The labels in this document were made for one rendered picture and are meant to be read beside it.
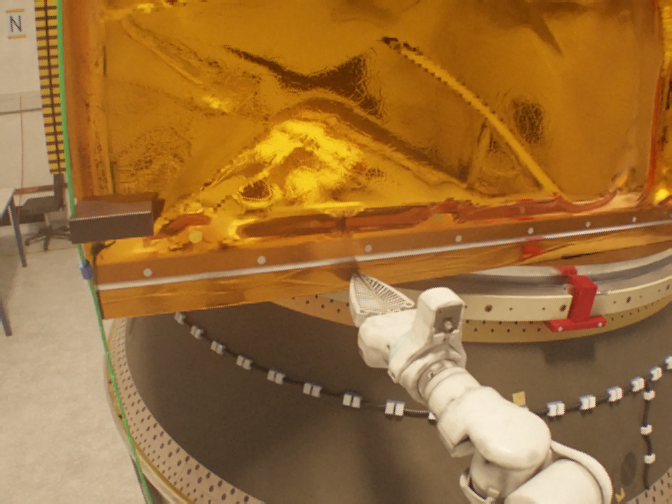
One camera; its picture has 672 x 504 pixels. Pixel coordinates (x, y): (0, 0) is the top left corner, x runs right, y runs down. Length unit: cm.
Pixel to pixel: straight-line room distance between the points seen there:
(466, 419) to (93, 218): 43
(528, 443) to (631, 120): 66
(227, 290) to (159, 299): 10
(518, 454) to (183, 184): 45
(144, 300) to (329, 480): 53
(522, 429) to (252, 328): 70
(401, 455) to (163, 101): 73
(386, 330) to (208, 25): 39
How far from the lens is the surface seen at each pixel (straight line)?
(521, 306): 88
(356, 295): 66
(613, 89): 89
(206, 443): 114
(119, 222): 56
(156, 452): 127
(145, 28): 55
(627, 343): 114
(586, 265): 97
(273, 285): 69
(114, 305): 69
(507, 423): 44
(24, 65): 622
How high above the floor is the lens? 210
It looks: 24 degrees down
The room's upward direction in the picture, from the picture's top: 2 degrees clockwise
